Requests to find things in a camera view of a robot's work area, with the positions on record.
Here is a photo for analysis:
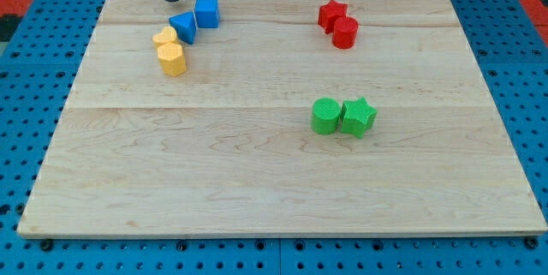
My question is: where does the green star block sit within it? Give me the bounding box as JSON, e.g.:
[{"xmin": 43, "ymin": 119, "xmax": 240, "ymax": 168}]
[{"xmin": 340, "ymin": 97, "xmax": 378, "ymax": 139}]

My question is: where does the red star block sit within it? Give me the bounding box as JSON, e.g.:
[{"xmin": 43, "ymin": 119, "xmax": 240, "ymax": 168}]
[{"xmin": 318, "ymin": 0, "xmax": 348, "ymax": 34}]

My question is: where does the yellow hexagon block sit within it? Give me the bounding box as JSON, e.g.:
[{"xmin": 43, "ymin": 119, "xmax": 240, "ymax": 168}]
[{"xmin": 157, "ymin": 43, "xmax": 187, "ymax": 77}]

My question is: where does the green cylinder block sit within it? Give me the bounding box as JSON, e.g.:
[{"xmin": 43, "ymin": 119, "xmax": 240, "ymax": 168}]
[{"xmin": 311, "ymin": 98, "xmax": 341, "ymax": 135}]

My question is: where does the light wooden board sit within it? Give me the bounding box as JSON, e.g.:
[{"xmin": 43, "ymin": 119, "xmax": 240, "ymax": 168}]
[{"xmin": 18, "ymin": 0, "xmax": 547, "ymax": 239}]

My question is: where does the red cylinder block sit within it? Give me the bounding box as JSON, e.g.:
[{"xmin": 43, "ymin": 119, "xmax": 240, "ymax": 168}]
[{"xmin": 332, "ymin": 16, "xmax": 359, "ymax": 49}]

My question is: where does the yellow heart block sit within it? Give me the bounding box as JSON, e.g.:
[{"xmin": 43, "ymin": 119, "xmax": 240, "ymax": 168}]
[{"xmin": 152, "ymin": 26, "xmax": 179, "ymax": 49}]

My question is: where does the blue cube block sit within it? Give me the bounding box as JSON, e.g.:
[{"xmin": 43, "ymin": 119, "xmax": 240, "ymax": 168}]
[{"xmin": 194, "ymin": 0, "xmax": 220, "ymax": 28}]

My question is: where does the blue triangular prism block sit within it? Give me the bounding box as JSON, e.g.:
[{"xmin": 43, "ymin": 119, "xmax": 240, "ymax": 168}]
[{"xmin": 169, "ymin": 12, "xmax": 197, "ymax": 45}]

